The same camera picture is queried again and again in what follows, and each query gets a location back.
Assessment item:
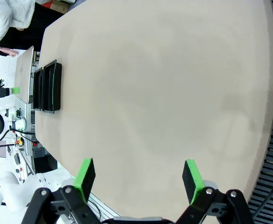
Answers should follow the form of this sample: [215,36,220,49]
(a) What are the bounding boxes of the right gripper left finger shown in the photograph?
[21,158,102,224]

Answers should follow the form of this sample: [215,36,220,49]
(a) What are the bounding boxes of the person in grey sweater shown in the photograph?
[0,0,66,56]

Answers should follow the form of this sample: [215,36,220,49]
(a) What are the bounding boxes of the bare person hand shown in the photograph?
[0,46,19,58]

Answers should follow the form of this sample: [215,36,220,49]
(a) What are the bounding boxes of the wooden top table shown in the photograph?
[14,45,35,104]

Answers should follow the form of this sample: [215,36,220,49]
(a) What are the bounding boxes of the black ESD tray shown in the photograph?
[41,59,63,114]
[33,67,43,111]

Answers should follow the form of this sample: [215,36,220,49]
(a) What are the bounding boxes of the aluminium slotted base plate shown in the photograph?
[12,95,37,156]

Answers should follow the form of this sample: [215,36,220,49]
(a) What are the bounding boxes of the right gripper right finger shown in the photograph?
[175,159,255,224]

